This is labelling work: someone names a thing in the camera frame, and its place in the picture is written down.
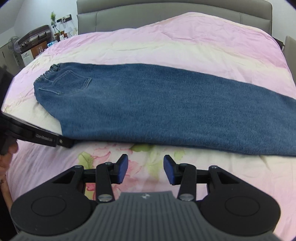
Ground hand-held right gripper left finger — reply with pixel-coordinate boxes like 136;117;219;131
53;154;129;204

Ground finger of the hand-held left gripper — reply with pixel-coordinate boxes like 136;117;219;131
56;134;75;149

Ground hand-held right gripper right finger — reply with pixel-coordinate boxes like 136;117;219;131
163;155;244;202

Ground blue denim pants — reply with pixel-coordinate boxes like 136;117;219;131
33;62;296;158

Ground person's left forearm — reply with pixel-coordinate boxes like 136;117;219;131
0;175;13;209

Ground person's left hand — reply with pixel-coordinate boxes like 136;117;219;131
0;142;18;177

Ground white appliance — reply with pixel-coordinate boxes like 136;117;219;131
21;50;36;66

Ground wooden side table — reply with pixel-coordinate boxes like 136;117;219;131
32;41;52;59

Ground white standing fan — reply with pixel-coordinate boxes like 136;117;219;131
8;36;22;68

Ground green potted plant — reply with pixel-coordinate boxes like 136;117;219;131
49;11;60;35

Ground pink floral blanket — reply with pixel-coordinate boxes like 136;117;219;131
1;11;296;241

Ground grey upholstered bed headboard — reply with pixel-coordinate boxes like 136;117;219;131
76;0;274;37

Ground grey upholstered chair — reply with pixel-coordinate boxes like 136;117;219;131
282;35;296;79

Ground wall power strip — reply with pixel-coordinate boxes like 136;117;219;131
56;14;72;23

